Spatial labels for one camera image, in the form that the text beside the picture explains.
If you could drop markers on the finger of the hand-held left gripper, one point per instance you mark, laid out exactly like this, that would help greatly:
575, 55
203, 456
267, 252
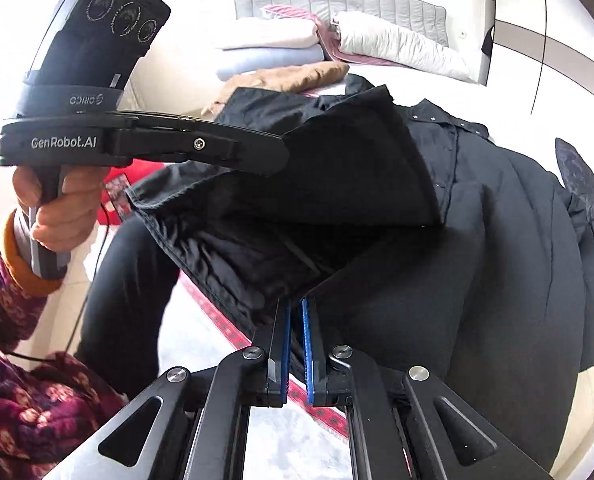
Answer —
227, 152
172, 118

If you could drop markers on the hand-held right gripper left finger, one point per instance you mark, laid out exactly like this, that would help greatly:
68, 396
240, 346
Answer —
285, 350

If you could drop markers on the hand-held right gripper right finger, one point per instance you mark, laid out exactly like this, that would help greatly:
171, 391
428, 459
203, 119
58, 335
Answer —
307, 350

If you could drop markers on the black jacket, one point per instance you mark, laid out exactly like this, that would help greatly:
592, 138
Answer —
477, 260

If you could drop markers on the person's left forearm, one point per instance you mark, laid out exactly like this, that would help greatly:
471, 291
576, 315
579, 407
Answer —
7, 280

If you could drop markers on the person's left hand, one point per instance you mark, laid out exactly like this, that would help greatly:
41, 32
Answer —
72, 220

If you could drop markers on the patterned bed sheet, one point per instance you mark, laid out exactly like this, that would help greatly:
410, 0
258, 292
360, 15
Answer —
223, 328

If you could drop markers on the red printed bag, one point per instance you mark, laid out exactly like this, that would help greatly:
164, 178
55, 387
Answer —
119, 195

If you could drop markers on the lavender grey pillow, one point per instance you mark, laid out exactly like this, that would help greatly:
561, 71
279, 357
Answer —
257, 64

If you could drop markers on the brown pillow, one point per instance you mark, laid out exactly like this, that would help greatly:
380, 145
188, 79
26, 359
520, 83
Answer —
287, 77

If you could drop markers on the pink folded pillow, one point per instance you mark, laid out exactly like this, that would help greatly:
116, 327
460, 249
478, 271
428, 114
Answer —
269, 32

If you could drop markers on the pink quilted blanket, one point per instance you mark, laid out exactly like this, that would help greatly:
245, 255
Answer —
327, 40

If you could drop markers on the person's black trouser leg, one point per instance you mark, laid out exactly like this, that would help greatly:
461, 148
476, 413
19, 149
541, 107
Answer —
122, 290

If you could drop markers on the grey padded headboard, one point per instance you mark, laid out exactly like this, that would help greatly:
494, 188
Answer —
357, 0

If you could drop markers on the white crinkled pillow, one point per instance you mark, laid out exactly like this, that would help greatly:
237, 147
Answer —
402, 40

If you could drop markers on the person's patterned purple sweater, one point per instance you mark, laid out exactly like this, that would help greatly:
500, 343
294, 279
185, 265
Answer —
37, 410

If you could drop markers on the black hanging item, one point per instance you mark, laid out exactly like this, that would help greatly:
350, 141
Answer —
487, 41

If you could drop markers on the white and taupe wardrobe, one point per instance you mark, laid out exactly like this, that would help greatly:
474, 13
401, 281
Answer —
552, 35

